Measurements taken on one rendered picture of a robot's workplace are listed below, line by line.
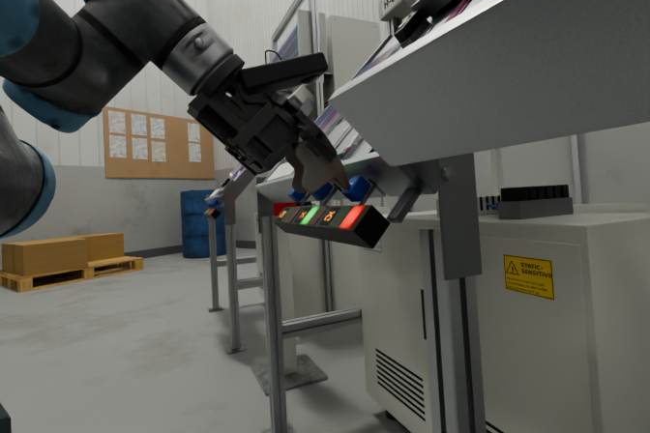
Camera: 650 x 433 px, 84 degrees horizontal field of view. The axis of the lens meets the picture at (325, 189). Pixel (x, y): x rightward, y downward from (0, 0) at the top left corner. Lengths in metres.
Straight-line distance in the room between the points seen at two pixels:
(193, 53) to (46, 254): 4.04
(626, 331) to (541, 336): 0.12
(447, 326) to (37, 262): 4.17
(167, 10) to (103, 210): 5.23
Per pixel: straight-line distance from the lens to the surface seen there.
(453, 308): 0.41
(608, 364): 0.72
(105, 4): 0.45
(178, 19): 0.44
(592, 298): 0.67
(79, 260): 4.48
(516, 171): 3.68
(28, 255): 4.36
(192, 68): 0.42
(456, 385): 0.43
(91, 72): 0.41
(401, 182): 0.45
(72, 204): 5.50
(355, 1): 4.90
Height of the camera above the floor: 0.68
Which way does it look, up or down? 2 degrees up
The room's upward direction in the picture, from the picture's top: 3 degrees counter-clockwise
